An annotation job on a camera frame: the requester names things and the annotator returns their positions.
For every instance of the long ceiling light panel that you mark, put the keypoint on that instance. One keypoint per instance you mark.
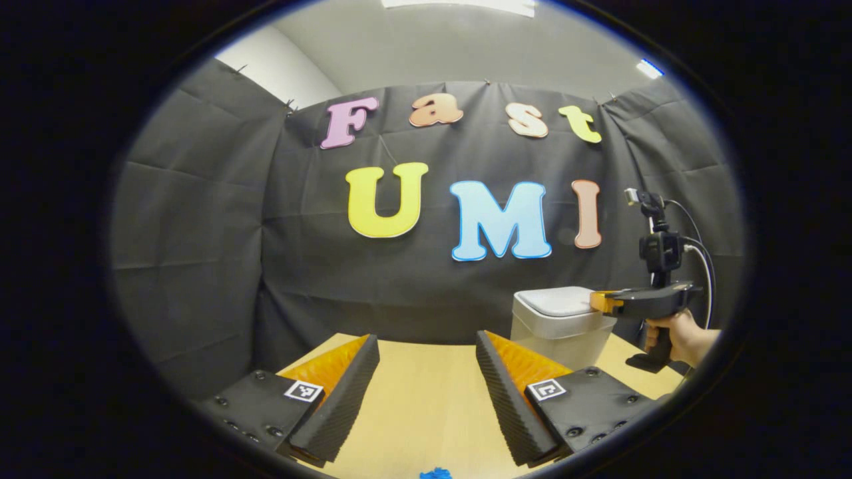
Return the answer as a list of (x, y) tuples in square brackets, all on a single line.
[(459, 5)]

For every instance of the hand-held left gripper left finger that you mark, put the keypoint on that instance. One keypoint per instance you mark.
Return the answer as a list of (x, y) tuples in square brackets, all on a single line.
[(346, 399)]

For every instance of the wooden desktop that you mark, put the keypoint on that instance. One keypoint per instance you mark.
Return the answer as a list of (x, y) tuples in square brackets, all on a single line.
[(426, 412)]

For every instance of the blue paper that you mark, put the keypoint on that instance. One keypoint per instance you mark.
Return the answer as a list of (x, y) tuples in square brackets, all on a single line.
[(435, 474)]

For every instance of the white desktop garbage bin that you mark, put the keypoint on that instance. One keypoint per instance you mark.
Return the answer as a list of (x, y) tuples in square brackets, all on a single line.
[(559, 326)]

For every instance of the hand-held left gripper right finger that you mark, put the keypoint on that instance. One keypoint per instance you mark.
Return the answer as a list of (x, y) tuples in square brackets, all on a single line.
[(509, 406)]

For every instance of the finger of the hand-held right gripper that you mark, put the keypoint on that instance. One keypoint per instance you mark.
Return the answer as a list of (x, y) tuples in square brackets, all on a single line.
[(639, 301)]

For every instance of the small ceiling light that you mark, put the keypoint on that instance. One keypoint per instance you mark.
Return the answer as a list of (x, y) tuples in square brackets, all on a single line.
[(649, 68)]

